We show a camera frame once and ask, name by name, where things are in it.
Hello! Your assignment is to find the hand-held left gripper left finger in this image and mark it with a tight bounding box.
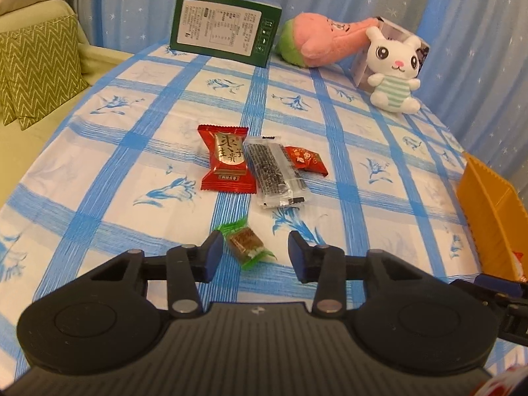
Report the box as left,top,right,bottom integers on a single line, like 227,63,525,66
88,231,223,318

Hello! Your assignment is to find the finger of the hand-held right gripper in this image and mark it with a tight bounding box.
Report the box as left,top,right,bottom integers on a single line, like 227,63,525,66
450,274,528,302

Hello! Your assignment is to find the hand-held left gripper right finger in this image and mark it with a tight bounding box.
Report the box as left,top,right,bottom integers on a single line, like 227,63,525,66
289,231,417,318

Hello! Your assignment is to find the large red white-print snack packet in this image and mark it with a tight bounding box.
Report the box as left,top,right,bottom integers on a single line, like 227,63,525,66
511,249,528,281

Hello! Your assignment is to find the green brown candy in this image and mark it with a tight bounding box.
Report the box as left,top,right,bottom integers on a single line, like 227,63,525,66
217,219,276,271

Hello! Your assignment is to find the golden plastic tray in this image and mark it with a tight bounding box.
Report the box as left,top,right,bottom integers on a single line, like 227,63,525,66
456,151,528,283

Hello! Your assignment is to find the red white cloth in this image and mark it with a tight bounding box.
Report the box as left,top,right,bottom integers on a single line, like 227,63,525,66
474,363,528,396

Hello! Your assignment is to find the clear sesame bar packet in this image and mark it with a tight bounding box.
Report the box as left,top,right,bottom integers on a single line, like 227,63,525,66
244,135,309,210

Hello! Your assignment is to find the small red candy packet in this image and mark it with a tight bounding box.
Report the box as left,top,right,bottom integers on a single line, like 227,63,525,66
284,145,328,176

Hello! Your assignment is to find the red gold label snack packet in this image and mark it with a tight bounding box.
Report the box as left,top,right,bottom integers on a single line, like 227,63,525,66
197,124,257,195

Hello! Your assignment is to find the blue checked tablecloth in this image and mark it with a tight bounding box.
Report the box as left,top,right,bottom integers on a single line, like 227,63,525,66
0,41,528,380

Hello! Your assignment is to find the pink plush carrot toy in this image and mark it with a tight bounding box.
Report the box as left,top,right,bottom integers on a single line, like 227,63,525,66
277,12,382,68

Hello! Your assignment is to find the white rabbit plush toy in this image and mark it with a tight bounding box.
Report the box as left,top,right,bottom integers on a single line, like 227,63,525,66
365,26,422,115

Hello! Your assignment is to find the light green sofa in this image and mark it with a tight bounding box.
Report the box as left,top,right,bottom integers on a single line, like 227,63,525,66
0,0,133,207

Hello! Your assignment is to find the green cardboard box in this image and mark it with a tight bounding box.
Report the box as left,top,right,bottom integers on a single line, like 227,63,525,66
169,0,283,68

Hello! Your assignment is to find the grey printed box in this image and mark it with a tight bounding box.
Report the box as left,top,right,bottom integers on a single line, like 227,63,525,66
350,16,430,89

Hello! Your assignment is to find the green zigzag cushion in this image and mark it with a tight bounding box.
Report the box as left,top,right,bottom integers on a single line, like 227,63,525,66
0,14,91,128

